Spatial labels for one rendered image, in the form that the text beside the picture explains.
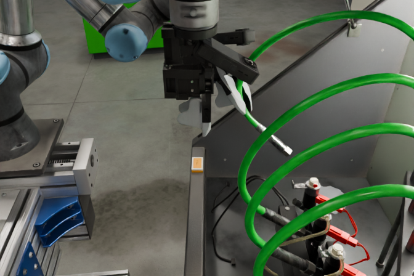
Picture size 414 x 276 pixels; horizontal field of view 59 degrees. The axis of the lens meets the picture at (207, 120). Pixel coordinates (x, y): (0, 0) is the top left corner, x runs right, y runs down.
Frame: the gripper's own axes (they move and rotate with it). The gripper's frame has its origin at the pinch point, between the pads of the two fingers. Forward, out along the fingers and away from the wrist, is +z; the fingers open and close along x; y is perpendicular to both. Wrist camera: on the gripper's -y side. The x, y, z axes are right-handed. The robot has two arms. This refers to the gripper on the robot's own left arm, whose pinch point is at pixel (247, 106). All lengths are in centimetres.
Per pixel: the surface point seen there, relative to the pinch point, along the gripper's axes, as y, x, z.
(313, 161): 9.9, -34.4, 22.4
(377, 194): -25.8, 26.2, 17.4
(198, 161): 26.1, -6.5, 6.0
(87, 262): 141, -24, 27
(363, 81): -26.9, 13.3, 5.7
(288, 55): 118, -313, -43
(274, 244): -12.8, 30.3, 18.5
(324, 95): -22.1, 15.7, 5.0
